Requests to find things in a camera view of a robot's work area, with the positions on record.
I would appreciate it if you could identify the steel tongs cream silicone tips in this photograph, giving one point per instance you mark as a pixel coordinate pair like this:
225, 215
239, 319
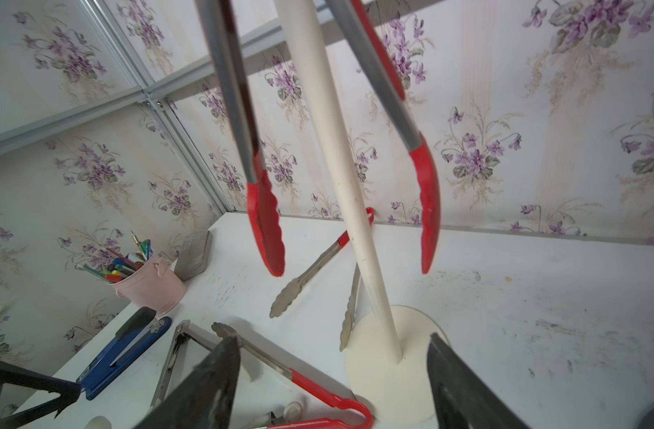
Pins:
291, 414

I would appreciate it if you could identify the steel tongs red handle near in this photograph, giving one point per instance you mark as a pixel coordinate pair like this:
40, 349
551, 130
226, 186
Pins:
330, 399

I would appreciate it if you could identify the red silicone tip tongs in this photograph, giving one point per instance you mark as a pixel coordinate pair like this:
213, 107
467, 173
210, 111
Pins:
219, 27

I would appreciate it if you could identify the cream utensil rack stand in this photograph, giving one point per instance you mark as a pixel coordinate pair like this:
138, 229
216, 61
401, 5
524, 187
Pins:
386, 355

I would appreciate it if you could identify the steel tongs white ring large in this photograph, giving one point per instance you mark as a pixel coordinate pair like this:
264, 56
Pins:
146, 382

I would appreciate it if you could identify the steel tongs red handle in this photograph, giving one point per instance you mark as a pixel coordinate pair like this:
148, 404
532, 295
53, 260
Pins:
291, 291
330, 399

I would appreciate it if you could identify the grey sponge block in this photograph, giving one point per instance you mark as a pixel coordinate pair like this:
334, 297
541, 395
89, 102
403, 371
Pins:
194, 255

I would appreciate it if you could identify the coloured pens in bucket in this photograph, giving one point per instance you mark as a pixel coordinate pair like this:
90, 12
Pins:
109, 265

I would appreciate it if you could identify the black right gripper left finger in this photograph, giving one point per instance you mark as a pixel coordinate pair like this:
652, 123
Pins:
204, 399

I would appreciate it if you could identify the steel tongs red handle far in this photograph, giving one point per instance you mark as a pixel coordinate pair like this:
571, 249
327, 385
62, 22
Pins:
291, 291

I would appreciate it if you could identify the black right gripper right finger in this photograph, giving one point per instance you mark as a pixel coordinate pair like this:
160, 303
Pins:
461, 398

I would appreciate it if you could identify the blue black stapler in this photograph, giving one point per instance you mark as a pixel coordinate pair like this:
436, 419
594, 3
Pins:
136, 336

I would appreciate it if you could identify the pink pen holder bucket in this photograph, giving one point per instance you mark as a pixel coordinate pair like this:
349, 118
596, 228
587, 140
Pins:
154, 286

